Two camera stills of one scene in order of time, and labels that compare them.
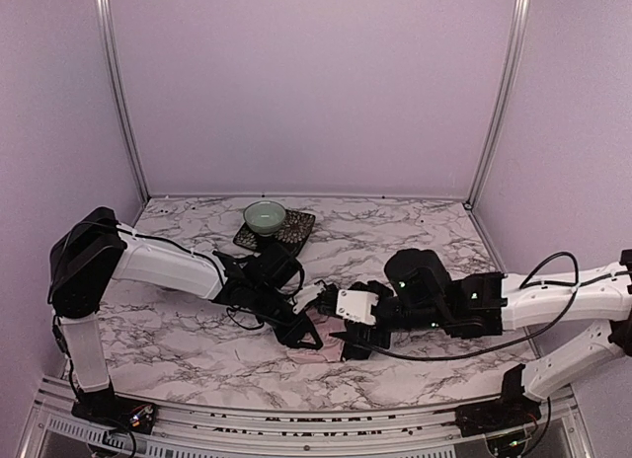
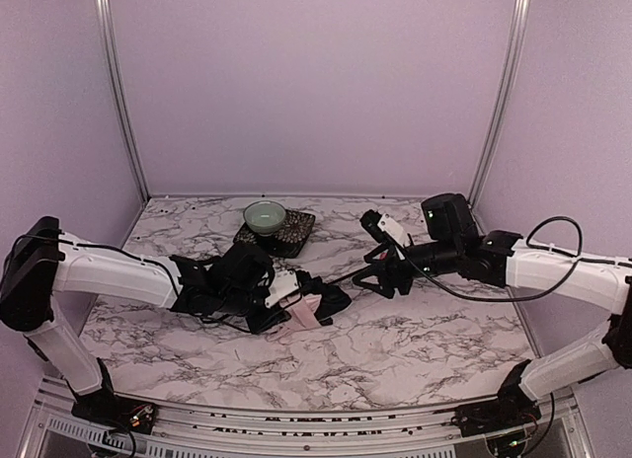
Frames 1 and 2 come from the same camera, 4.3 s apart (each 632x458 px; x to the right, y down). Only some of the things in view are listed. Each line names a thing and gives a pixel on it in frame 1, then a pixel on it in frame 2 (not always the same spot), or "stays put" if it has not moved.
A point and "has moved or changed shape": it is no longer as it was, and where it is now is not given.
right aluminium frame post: (513, 54) stays put
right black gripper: (370, 338) to (396, 268)
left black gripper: (284, 321) to (300, 294)
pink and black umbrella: (333, 345) has moved or changed shape
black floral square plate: (294, 232) stays put
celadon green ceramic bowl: (265, 217) stays put
